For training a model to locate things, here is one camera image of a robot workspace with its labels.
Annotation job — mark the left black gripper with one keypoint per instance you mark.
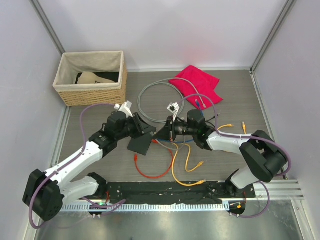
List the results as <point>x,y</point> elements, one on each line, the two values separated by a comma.
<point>142,128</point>

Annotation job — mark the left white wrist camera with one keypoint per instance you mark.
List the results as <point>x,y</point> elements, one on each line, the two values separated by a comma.
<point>124,108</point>

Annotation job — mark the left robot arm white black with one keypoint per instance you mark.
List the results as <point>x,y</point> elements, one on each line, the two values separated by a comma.
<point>46,192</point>

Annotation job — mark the black network switch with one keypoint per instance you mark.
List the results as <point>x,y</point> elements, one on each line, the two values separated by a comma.
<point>140,145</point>

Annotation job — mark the pink folded cloth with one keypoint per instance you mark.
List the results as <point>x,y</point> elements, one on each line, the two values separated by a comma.
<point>204,83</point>

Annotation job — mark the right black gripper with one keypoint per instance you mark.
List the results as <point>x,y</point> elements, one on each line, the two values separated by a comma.
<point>164,133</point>

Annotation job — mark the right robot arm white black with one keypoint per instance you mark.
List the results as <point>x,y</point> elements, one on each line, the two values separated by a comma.
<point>264,157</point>

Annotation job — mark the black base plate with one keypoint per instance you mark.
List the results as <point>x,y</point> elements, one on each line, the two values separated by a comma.
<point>170,192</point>

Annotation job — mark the white slotted cable duct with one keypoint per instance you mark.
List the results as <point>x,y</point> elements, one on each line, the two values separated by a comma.
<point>87,207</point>

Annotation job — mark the wicker basket with liner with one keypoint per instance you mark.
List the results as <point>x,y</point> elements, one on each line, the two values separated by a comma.
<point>73,63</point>

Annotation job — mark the beige cloth in basket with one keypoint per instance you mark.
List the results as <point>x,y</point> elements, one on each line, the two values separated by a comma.
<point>97,77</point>

